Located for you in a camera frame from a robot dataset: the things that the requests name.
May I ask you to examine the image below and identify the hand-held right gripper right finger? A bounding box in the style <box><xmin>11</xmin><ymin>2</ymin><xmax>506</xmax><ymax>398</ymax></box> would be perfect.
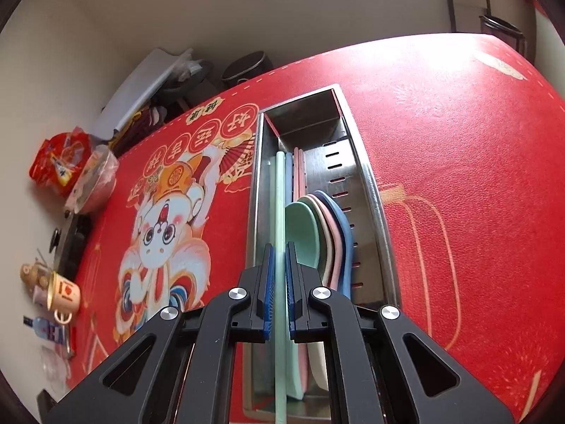
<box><xmin>285</xmin><ymin>242</ymin><xmax>515</xmax><ymax>424</ymax></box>

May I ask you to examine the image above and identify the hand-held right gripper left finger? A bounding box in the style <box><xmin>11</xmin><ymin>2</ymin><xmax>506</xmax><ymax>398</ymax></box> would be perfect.
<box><xmin>44</xmin><ymin>244</ymin><xmax>276</xmax><ymax>424</ymax></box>

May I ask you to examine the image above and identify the green spoon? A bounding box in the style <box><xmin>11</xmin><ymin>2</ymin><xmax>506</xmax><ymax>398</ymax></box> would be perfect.
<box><xmin>285</xmin><ymin>202</ymin><xmax>321</xmax><ymax>400</ymax></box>

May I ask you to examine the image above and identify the white spoon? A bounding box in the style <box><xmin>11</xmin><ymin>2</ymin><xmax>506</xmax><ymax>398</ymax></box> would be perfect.
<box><xmin>304</xmin><ymin>198</ymin><xmax>331</xmax><ymax>393</ymax></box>

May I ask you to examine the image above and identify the blue spoon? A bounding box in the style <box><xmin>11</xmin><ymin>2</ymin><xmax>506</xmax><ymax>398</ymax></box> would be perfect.
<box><xmin>314</xmin><ymin>190</ymin><xmax>355</xmax><ymax>302</ymax></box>

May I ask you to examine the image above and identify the steel cutlery tray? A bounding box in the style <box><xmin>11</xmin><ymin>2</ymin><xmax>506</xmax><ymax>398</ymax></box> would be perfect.
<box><xmin>240</xmin><ymin>83</ymin><xmax>400</xmax><ymax>424</ymax></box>

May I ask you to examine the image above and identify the blue chopstick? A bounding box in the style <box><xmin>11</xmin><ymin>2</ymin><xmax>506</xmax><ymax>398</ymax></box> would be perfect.
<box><xmin>285</xmin><ymin>152</ymin><xmax>295</xmax><ymax>206</ymax></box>

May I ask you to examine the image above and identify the black box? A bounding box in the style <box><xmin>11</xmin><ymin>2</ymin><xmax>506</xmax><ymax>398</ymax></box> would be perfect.
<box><xmin>57</xmin><ymin>214</ymin><xmax>93</xmax><ymax>275</ymax></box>

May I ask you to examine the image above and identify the red printed table mat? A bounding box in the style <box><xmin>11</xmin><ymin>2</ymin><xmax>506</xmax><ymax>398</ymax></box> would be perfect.
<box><xmin>66</xmin><ymin>33</ymin><xmax>565</xmax><ymax>424</ymax></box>

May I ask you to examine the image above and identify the cream mug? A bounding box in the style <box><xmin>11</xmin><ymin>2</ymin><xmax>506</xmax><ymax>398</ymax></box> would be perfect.
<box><xmin>46</xmin><ymin>271</ymin><xmax>82</xmax><ymax>325</ymax></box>

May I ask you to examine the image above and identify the clear plastic food container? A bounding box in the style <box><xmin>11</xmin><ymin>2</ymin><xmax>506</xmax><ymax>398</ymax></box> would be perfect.
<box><xmin>65</xmin><ymin>145</ymin><xmax>119</xmax><ymax>213</ymax></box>

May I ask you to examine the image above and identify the dark clothes pile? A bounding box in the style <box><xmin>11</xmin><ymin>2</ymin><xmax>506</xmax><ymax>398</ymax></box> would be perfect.
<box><xmin>110</xmin><ymin>106</ymin><xmax>166</xmax><ymax>151</ymax></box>

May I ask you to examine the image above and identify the round black trash bin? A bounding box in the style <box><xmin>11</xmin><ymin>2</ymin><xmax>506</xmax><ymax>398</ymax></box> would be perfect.
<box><xmin>221</xmin><ymin>51</ymin><xmax>272</xmax><ymax>89</ymax></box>

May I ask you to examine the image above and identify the dark bin with plastic bag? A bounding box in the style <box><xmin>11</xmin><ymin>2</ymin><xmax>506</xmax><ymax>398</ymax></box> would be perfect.
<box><xmin>156</xmin><ymin>57</ymin><xmax>215</xmax><ymax>107</ymax></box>

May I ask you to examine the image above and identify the blue bottle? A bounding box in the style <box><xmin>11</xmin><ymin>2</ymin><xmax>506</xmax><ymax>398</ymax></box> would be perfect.
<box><xmin>24</xmin><ymin>316</ymin><xmax>69</xmax><ymax>345</ymax></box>

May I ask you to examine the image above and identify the brown figurine bottle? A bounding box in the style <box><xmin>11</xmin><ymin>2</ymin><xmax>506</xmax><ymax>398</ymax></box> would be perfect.
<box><xmin>20</xmin><ymin>261</ymin><xmax>54</xmax><ymax>305</ymax></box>

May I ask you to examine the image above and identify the white rolled board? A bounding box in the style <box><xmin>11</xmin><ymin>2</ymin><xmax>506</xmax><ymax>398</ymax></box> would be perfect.
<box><xmin>95</xmin><ymin>48</ymin><xmax>195</xmax><ymax>140</ymax></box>

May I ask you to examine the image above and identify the red snack bag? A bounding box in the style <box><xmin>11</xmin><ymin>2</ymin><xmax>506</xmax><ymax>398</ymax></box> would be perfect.
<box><xmin>29</xmin><ymin>130</ymin><xmax>95</xmax><ymax>197</ymax></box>

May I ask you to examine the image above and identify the black device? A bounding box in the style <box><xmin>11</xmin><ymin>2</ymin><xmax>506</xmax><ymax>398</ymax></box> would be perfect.
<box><xmin>37</xmin><ymin>389</ymin><xmax>60</xmax><ymax>420</ymax></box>

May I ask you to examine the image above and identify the black rice cooker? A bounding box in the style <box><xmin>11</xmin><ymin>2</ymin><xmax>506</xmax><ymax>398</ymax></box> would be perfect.
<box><xmin>479</xmin><ymin>14</ymin><xmax>528</xmax><ymax>54</ymax></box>

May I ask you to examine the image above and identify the black metal frame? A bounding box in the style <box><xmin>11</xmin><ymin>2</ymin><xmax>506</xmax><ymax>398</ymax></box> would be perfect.
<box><xmin>441</xmin><ymin>0</ymin><xmax>490</xmax><ymax>34</ymax></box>

